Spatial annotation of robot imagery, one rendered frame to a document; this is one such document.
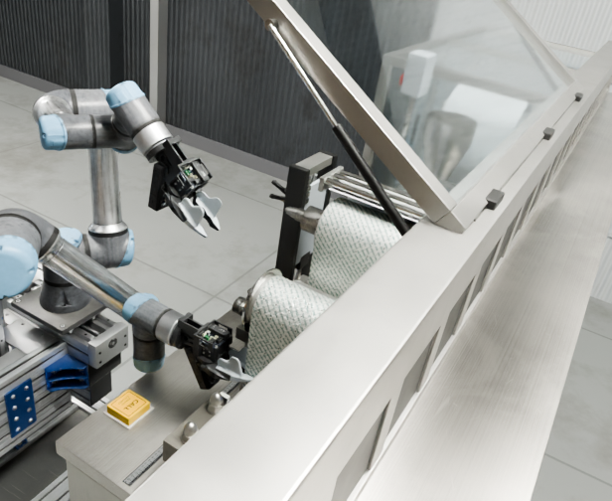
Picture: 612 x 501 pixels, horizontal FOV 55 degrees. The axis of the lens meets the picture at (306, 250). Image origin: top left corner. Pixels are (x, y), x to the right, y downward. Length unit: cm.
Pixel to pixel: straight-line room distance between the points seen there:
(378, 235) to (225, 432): 90
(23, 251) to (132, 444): 49
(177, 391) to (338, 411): 109
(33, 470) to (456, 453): 177
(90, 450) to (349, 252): 71
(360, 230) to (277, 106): 352
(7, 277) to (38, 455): 117
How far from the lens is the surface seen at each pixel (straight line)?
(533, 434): 84
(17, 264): 127
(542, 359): 97
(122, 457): 140
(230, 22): 489
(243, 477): 41
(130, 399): 148
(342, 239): 130
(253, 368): 127
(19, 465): 234
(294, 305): 116
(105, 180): 180
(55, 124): 137
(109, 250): 185
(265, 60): 475
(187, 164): 126
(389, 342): 54
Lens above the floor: 198
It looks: 30 degrees down
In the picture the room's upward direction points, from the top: 9 degrees clockwise
